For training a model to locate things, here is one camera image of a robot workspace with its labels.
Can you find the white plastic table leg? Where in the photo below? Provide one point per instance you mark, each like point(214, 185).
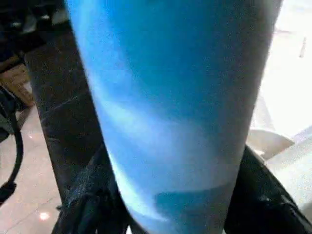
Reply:
point(170, 97)

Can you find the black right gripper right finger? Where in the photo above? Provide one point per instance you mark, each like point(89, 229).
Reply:
point(263, 204)

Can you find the white plastic table top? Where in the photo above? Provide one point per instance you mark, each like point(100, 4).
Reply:
point(287, 87)

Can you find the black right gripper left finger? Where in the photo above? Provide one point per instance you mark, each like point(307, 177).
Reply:
point(92, 200)

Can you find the brown cardboard box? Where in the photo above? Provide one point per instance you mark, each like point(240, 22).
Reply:
point(17, 85)

